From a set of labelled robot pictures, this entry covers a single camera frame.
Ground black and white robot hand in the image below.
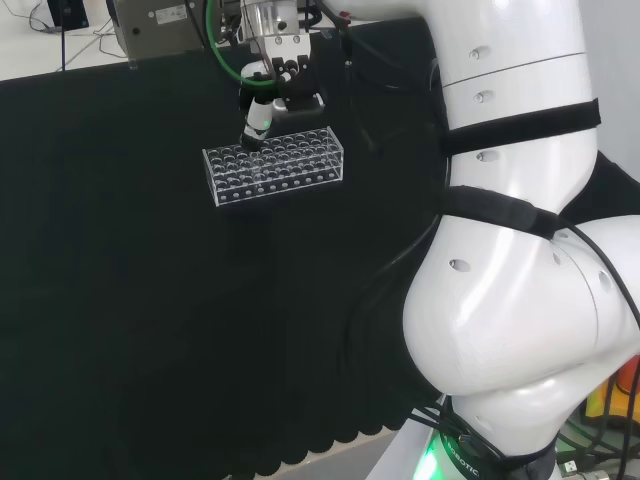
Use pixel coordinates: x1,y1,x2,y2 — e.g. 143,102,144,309
237,32,328,152

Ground green cable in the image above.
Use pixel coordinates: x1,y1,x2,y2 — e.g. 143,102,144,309
204,0,279,92

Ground clear plastic test tube rack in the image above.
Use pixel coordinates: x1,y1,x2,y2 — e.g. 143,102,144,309
201,126,346,209

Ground clear glass test tube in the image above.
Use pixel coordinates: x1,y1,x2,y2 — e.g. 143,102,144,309
248,145,266,184

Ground yellow stop button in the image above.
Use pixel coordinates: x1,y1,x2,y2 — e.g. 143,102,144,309
583,355,640,422

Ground black tripod leg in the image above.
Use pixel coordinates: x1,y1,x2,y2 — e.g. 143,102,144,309
59,0,70,72

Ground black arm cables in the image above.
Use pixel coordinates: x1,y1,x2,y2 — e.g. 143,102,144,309
407,394,640,480

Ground black bench cloth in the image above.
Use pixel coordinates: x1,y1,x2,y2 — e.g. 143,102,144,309
0,17,640,477

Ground grey metal cabinet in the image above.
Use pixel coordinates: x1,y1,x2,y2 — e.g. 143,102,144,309
111,0,242,62

